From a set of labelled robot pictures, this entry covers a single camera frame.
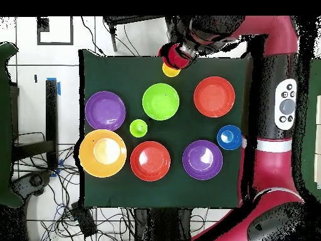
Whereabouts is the yellow plastic cup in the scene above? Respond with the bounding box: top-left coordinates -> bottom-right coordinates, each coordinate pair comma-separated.
162,62 -> 182,78

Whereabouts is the red plastic cup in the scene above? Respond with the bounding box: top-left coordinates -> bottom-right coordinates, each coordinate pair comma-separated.
159,43 -> 182,67

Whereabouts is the green plastic bowl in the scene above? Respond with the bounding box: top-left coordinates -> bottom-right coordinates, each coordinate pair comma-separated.
142,83 -> 181,121

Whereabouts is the orange-red plastic bowl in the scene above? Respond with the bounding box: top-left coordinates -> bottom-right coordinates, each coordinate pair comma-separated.
193,76 -> 236,118
130,141 -> 172,182

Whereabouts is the dark green tablecloth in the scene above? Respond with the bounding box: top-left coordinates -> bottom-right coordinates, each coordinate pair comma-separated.
78,48 -> 253,209

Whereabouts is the green plastic cup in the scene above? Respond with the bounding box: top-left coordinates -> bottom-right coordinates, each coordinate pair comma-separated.
129,119 -> 149,138

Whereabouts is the small blue plastic bowl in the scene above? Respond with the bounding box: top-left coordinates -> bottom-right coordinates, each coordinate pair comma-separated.
216,124 -> 243,151

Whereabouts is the purple plastic bowl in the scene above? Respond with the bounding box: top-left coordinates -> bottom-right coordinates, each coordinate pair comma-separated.
182,139 -> 223,181
84,90 -> 127,132

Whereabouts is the large orange plastic bowl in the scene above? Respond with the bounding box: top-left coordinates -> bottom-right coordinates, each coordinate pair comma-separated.
78,129 -> 128,178

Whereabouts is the blue tape strip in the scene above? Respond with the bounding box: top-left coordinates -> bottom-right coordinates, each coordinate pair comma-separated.
46,77 -> 61,96

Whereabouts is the neighbouring green table cloth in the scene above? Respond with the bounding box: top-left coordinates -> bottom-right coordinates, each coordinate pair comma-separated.
299,58 -> 321,195
0,41 -> 23,208

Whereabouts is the white box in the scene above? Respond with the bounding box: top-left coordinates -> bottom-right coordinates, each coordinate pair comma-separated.
315,94 -> 321,190

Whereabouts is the black power adapter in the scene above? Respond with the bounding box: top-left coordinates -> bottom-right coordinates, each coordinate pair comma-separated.
70,201 -> 98,238

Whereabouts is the black camera stand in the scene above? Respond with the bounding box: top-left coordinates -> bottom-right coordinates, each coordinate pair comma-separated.
103,16 -> 169,52

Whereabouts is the black floor cable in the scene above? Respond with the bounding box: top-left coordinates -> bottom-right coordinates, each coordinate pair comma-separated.
80,16 -> 105,55

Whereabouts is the black metal frame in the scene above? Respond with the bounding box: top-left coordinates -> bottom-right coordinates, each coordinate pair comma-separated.
11,79 -> 59,169

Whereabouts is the black square floor frame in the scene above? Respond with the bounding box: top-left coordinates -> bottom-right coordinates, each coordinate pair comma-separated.
36,16 -> 74,46

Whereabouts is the tangle of floor cables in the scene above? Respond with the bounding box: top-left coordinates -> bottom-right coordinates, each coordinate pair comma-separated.
12,131 -> 136,241

